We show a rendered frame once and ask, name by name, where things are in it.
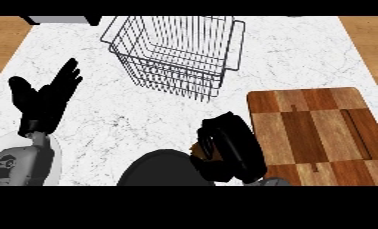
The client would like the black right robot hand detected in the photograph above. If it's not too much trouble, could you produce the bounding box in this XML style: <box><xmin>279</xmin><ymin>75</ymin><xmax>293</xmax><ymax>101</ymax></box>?
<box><xmin>188</xmin><ymin>110</ymin><xmax>270</xmax><ymax>185</ymax></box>

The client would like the grey and black appliance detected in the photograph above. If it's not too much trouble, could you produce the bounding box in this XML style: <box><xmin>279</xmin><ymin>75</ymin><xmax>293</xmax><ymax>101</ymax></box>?
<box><xmin>18</xmin><ymin>15</ymin><xmax>104</xmax><ymax>27</ymax></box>

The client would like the brown wooden cutting board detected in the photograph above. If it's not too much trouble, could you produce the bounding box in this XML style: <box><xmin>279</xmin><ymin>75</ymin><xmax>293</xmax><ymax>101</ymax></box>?
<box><xmin>245</xmin><ymin>86</ymin><xmax>378</xmax><ymax>187</ymax></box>

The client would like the brown sweet potato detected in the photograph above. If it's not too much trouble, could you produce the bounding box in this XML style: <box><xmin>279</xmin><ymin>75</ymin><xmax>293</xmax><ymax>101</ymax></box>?
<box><xmin>189</xmin><ymin>140</ymin><xmax>214</xmax><ymax>161</ymax></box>

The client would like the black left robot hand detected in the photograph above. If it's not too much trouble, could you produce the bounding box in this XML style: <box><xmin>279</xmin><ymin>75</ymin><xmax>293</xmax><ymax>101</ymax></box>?
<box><xmin>8</xmin><ymin>57</ymin><xmax>84</xmax><ymax>138</ymax></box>

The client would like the dark grey round object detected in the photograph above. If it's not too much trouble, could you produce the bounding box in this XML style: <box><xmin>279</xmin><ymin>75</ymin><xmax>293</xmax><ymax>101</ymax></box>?
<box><xmin>115</xmin><ymin>149</ymin><xmax>217</xmax><ymax>187</ymax></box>

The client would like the grey wire basket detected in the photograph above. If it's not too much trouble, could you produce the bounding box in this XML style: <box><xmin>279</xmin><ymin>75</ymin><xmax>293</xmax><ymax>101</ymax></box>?
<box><xmin>99</xmin><ymin>15</ymin><xmax>247</xmax><ymax>104</ymax></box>

